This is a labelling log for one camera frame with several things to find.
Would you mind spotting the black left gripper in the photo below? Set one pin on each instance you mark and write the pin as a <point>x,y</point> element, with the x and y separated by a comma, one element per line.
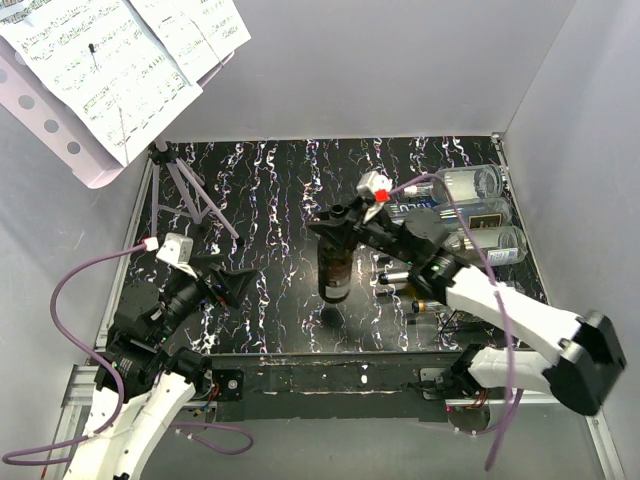
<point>232,291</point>

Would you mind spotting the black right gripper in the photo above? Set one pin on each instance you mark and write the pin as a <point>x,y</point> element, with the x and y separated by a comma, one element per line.
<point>336,228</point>

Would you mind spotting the dark brown wine bottle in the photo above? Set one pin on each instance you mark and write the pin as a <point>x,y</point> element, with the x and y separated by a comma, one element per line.
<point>334,270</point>

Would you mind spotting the clear bottle black cork cap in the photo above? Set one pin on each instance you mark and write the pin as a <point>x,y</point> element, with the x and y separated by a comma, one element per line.
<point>501,246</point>

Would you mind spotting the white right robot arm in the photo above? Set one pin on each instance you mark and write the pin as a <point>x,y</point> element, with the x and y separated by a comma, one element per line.
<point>576,359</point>

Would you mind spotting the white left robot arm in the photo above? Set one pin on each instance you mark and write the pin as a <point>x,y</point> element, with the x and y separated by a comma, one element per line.
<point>122,433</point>

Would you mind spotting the green wine bottle silver neck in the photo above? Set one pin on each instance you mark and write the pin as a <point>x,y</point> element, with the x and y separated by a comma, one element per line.
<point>395,279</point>

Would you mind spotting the blue clear tall bottle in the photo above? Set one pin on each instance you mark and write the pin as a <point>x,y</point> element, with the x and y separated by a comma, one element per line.
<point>479,214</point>

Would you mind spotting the clear square bottle white label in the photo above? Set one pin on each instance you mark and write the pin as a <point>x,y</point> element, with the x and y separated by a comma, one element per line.
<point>464,184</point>

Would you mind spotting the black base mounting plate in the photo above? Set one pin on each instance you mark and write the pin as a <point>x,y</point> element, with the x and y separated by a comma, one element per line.
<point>325,385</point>

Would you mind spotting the small sheet music page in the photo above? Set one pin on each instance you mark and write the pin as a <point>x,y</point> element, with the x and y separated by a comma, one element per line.
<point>198,34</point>

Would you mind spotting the large sheet music page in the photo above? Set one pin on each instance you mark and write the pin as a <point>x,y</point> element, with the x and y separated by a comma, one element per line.
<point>103,62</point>

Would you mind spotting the lilac music stand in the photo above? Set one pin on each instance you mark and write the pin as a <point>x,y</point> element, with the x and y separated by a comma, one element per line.
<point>52,122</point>

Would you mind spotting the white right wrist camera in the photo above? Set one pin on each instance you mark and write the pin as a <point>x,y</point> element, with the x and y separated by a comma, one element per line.
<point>374,189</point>

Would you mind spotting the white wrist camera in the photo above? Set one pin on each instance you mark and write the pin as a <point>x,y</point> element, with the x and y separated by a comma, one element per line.
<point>176,252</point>
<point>374,189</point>

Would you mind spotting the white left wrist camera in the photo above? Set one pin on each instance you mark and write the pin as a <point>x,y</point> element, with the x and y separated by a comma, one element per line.
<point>176,252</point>

